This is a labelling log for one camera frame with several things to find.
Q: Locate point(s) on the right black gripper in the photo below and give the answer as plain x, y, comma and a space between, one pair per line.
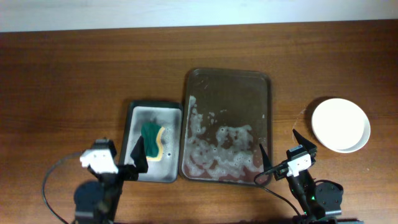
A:
310, 147

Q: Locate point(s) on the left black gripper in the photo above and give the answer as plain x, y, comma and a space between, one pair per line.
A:
138, 155

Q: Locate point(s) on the green and yellow sponge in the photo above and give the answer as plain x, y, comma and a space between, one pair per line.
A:
152, 136

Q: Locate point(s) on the cream white plate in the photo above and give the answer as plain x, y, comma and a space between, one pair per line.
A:
332, 110

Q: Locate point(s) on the pink plate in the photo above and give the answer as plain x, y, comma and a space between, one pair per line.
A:
346, 136

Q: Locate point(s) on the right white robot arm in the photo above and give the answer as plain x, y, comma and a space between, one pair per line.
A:
320, 200

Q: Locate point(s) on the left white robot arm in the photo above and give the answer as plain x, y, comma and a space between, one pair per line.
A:
96, 201

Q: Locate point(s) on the small dark green tray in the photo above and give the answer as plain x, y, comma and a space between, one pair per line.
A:
165, 114

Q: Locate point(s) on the large brown serving tray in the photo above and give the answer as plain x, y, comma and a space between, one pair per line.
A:
227, 122

